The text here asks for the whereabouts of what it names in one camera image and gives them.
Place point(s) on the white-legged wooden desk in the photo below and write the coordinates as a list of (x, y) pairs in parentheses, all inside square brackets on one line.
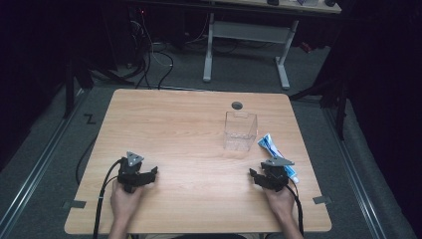
[(249, 31)]

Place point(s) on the small red object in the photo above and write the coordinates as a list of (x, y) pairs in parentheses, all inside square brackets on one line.
[(306, 47)]

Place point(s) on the blue and white toothpaste tube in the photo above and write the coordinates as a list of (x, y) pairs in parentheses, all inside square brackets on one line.
[(273, 149)]

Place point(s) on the grey tape strip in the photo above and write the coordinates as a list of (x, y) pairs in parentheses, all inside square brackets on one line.
[(321, 199), (74, 204)]

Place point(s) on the person's left hand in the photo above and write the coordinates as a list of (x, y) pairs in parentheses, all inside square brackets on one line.
[(124, 203)]

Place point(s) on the black stand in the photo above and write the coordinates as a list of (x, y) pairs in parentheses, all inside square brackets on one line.
[(69, 89), (340, 109)]

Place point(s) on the person's right hand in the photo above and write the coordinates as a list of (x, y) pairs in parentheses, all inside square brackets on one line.
[(280, 200)]

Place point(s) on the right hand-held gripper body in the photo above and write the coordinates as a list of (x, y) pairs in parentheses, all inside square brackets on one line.
[(277, 174)]

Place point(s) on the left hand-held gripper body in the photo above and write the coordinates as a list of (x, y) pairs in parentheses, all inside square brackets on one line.
[(130, 172)]

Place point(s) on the clear plastic container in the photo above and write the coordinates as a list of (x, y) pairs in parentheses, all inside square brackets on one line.
[(239, 131)]

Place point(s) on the metal floor rail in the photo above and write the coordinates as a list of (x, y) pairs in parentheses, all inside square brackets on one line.
[(40, 166), (355, 172)]

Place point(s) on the dark round table grommet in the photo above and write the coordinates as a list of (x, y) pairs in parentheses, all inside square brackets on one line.
[(237, 106)]

